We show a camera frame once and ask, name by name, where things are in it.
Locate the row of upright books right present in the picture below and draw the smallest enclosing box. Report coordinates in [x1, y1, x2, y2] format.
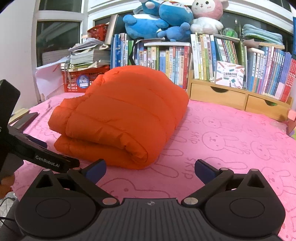
[191, 24, 295, 102]

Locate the pink white bunny plush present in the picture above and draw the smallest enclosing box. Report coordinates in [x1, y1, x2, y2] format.
[190, 0, 228, 35]

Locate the row of upright books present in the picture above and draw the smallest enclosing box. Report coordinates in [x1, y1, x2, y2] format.
[110, 33, 191, 90]
[191, 24, 295, 102]

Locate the row of upright books left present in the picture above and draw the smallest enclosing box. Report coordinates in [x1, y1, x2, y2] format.
[110, 33, 191, 90]

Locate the small blue bear plush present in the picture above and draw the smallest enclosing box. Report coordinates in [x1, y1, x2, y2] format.
[157, 22, 191, 42]

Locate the blue whale plush toy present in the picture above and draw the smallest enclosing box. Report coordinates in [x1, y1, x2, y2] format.
[123, 14, 169, 39]

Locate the blue Doraemon plush toy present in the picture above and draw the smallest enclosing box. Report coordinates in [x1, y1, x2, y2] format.
[133, 0, 194, 26]

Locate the stack of papers and books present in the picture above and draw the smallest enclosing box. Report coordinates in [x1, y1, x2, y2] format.
[60, 38, 111, 71]

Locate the person's left hand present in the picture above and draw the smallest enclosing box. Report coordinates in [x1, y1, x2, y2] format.
[0, 175, 15, 199]

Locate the orange down jacket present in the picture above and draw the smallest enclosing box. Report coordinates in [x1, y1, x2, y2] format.
[48, 66, 189, 170]

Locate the red plastic crate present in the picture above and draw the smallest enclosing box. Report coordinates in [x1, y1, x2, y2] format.
[61, 24, 110, 93]

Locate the white label printer box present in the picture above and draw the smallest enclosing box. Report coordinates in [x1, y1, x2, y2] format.
[215, 61, 245, 89]

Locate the wooden desk drawer organizer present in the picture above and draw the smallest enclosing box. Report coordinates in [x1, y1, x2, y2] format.
[187, 70, 293, 121]

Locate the pink cardboard stand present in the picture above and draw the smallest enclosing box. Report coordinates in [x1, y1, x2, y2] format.
[287, 109, 296, 136]

